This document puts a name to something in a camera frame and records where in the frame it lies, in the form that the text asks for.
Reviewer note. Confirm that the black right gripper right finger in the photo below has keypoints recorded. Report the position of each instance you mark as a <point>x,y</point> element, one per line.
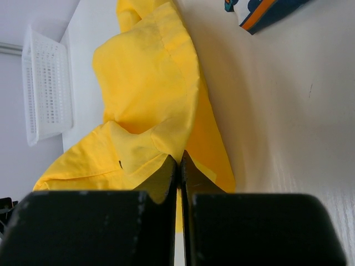
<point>223,228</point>

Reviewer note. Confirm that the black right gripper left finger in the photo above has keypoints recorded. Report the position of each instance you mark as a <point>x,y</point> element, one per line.
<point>86,227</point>

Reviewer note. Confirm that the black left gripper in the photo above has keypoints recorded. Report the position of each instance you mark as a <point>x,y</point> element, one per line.
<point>7,206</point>

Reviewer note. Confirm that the yellow shorts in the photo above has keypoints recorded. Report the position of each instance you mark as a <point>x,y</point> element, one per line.
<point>156,104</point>

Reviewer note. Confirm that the colourful patterned shorts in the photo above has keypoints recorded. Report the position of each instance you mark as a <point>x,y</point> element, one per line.
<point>256,15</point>

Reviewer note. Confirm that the white plastic basket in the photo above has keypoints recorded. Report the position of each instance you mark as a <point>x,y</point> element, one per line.
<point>46,87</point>

